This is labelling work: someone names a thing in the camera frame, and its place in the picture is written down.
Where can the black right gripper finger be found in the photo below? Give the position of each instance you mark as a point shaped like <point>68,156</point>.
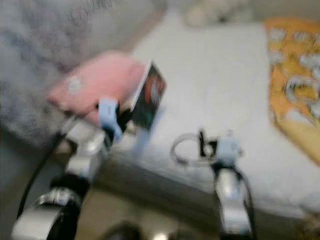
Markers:
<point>202,144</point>

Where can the dark printed book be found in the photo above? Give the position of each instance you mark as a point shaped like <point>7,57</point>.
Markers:
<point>150,95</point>

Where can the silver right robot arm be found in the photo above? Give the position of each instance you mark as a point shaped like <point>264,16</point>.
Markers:
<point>230,200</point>

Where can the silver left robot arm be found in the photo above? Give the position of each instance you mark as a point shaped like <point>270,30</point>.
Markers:
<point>50,220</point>

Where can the pink pouch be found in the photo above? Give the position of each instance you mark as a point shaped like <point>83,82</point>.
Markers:
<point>100,77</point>

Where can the white quilted mattress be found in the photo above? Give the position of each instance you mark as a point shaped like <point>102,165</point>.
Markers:
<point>210,80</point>

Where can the orange patterned cloth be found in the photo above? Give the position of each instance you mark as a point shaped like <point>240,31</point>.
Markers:
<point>295,75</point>

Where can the dark robot foot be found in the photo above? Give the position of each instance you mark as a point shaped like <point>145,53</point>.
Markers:
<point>127,232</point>

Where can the white plush toy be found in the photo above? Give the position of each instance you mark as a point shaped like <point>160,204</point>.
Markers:
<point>210,12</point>

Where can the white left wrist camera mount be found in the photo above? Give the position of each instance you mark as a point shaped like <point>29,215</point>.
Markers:
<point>107,115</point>

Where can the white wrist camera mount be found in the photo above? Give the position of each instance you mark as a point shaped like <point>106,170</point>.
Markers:
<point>107,115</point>
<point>228,149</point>

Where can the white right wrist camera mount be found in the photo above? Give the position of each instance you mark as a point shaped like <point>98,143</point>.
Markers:
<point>228,149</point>

